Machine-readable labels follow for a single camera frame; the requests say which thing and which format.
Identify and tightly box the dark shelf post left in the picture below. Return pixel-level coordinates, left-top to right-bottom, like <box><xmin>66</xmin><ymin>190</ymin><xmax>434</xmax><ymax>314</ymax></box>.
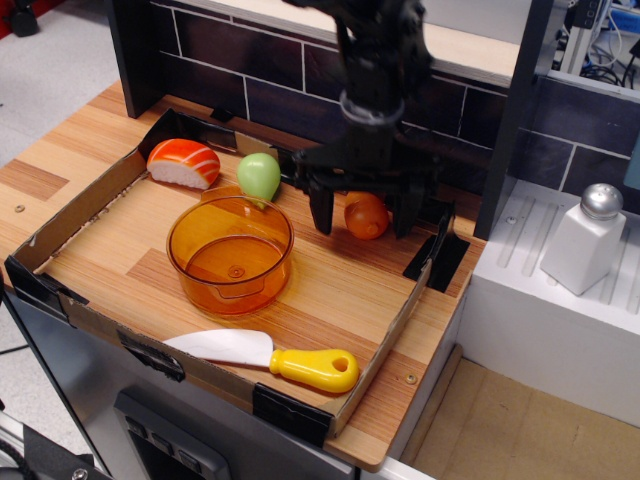
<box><xmin>105</xmin><ymin>0</ymin><xmax>165</xmax><ymax>118</ymax></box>

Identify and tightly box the toy knife yellow handle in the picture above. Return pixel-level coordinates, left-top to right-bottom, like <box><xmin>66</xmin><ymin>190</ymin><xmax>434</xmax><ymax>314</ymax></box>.
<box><xmin>164</xmin><ymin>329</ymin><xmax>360</xmax><ymax>394</ymax></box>

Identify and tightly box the dark shelf post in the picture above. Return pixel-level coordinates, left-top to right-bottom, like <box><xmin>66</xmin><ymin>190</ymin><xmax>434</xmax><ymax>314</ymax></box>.
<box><xmin>105</xmin><ymin>0</ymin><xmax>165</xmax><ymax>118</ymax></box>
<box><xmin>474</xmin><ymin>1</ymin><xmax>563</xmax><ymax>240</ymax></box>

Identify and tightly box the dark shelf post right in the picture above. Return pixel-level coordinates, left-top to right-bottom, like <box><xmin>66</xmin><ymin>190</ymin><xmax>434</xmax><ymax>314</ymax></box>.
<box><xmin>474</xmin><ymin>1</ymin><xmax>563</xmax><ymax>240</ymax></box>

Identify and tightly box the white toy sink counter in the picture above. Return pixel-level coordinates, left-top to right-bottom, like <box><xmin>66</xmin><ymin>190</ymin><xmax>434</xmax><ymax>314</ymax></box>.
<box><xmin>457</xmin><ymin>181</ymin><xmax>639</xmax><ymax>425</ymax></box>

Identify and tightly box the orange toy carrot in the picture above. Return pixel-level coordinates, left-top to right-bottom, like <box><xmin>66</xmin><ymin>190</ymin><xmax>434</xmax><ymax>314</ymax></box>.
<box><xmin>344</xmin><ymin>191</ymin><xmax>389</xmax><ymax>240</ymax></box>

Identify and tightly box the white salt shaker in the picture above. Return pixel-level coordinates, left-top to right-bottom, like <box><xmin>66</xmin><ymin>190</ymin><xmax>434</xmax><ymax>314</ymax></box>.
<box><xmin>540</xmin><ymin>183</ymin><xmax>626</xmax><ymax>296</ymax></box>

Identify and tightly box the toy salmon sushi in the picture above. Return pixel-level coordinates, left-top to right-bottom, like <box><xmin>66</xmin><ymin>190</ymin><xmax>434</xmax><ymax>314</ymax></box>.
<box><xmin>147</xmin><ymin>138</ymin><xmax>221</xmax><ymax>190</ymax></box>

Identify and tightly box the transparent orange plastic pot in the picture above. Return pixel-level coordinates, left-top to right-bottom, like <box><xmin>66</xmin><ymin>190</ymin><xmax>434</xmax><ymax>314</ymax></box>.
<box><xmin>166</xmin><ymin>189</ymin><xmax>295</xmax><ymax>316</ymax></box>

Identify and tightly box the green toy pear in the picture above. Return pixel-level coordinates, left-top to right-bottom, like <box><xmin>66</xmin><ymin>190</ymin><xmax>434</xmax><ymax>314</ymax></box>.
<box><xmin>236</xmin><ymin>153</ymin><xmax>281</xmax><ymax>209</ymax></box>

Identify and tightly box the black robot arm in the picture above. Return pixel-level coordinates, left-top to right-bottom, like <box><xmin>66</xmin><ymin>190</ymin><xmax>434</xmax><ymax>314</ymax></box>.
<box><xmin>293</xmin><ymin>1</ymin><xmax>440</xmax><ymax>238</ymax></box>

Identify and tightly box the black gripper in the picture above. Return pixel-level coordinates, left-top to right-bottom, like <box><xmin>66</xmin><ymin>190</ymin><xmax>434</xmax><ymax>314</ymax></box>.
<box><xmin>293</xmin><ymin>125</ymin><xmax>442</xmax><ymax>239</ymax></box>

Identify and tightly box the toy oven front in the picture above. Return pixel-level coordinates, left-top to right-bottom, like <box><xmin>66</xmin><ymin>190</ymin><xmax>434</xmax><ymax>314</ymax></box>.
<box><xmin>114</xmin><ymin>392</ymin><xmax>232</xmax><ymax>480</ymax></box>

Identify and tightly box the light wooden shelf board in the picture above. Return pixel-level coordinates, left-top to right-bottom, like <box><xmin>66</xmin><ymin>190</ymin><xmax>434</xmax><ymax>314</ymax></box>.
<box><xmin>190</xmin><ymin>1</ymin><xmax>532</xmax><ymax>88</ymax></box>

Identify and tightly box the cardboard fence with black tape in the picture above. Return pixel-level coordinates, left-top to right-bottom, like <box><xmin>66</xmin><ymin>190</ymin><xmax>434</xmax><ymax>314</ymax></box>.
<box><xmin>6</xmin><ymin>110</ymin><xmax>471</xmax><ymax>445</ymax></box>

